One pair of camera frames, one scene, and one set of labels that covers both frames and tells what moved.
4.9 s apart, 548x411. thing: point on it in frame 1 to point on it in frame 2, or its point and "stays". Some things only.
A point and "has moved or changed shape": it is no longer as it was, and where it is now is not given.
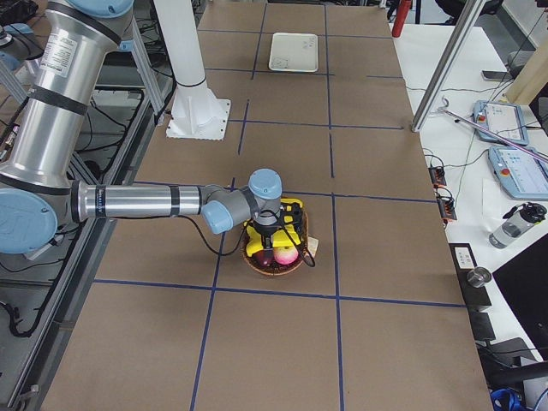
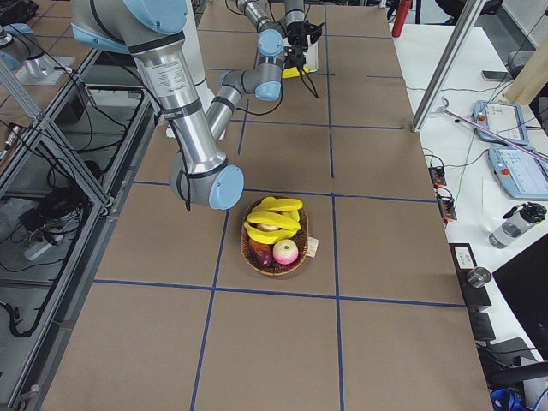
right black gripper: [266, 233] to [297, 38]
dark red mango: [264, 258] stays
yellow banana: [280, 238] has moved or changed shape
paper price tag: [312, 245] stays
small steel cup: [479, 276] stays
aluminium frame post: [453, 56] stays
